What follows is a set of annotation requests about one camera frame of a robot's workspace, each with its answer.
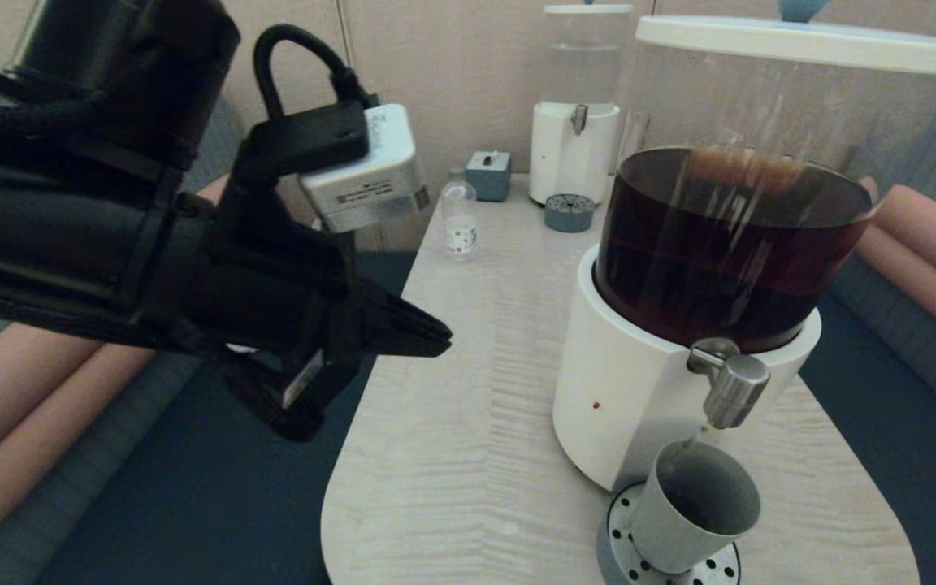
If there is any small clear water dispenser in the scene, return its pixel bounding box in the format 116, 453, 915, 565
528, 12, 633, 206

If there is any large metal dispenser tap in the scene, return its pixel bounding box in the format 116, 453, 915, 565
686, 339, 771, 430

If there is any large dark tea dispenser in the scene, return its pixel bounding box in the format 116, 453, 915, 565
553, 41, 936, 494

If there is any blue-grey square box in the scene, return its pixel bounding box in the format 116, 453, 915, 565
466, 150, 512, 202

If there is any small blue perforated drip tray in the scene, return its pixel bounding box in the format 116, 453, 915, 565
544, 193, 596, 234

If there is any teal sofa bench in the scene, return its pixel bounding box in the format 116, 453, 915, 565
0, 93, 420, 585
797, 69, 936, 585

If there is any clear plastic bottle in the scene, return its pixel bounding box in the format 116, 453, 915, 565
440, 167, 479, 262

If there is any large white dispenser lid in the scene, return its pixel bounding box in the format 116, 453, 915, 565
635, 0, 936, 76

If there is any small white dispenser lid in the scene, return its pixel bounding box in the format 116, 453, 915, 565
544, 0, 635, 16

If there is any grey plastic cup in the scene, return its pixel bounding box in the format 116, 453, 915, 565
630, 440, 761, 575

